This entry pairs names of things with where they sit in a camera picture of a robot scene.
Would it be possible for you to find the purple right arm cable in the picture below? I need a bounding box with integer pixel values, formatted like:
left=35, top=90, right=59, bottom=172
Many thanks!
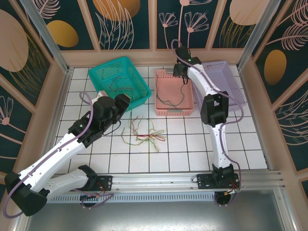
left=170, top=39, right=245, bottom=207

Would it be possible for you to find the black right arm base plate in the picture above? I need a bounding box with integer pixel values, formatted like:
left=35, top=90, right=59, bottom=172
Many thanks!
left=197, top=172, right=240, bottom=191

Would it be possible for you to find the teal perforated plastic basket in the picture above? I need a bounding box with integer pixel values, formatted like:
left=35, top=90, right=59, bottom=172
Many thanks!
left=88, top=56, right=153, bottom=113

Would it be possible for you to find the aluminium mounting rail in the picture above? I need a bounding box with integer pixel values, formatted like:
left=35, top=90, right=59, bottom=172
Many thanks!
left=48, top=169, right=287, bottom=193

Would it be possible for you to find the pink perforated plastic basket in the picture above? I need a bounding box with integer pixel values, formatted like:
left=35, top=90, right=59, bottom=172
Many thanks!
left=155, top=68, right=194, bottom=117

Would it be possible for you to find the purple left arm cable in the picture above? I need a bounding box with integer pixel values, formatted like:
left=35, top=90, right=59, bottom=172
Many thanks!
left=3, top=91, right=116, bottom=219

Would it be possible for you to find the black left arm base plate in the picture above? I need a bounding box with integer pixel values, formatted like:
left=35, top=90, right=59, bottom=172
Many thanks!
left=95, top=175, right=114, bottom=192

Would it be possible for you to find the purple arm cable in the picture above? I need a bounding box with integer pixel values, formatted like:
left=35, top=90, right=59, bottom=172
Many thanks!
left=170, top=39, right=245, bottom=207
left=3, top=91, right=116, bottom=219

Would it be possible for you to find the dark red thin cable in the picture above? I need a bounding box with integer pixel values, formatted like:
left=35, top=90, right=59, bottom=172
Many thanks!
left=109, top=75, right=135, bottom=92

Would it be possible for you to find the light green thin cable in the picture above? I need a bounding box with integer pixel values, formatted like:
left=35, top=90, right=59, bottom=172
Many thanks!
left=121, top=112, right=133, bottom=137
left=147, top=119, right=160, bottom=153

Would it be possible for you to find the lilac perforated plastic basket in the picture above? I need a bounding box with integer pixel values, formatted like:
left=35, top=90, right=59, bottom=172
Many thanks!
left=192, top=60, right=247, bottom=114

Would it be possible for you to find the aluminium side rail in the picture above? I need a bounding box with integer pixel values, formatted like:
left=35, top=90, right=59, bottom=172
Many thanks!
left=238, top=67, right=275, bottom=171
left=37, top=68, right=74, bottom=175

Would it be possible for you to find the aluminium corner post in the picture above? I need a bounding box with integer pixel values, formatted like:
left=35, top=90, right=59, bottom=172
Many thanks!
left=19, top=0, right=73, bottom=74
left=237, top=0, right=282, bottom=71

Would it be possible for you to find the perforated metal cable tray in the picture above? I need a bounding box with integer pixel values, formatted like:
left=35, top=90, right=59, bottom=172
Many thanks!
left=48, top=193, right=217, bottom=203

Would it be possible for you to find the grey metal sheet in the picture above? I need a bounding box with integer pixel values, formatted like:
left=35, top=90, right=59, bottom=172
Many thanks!
left=13, top=190, right=298, bottom=231

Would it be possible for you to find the dark green thin cable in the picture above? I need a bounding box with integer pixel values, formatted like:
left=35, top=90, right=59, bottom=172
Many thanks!
left=155, top=73, right=187, bottom=111

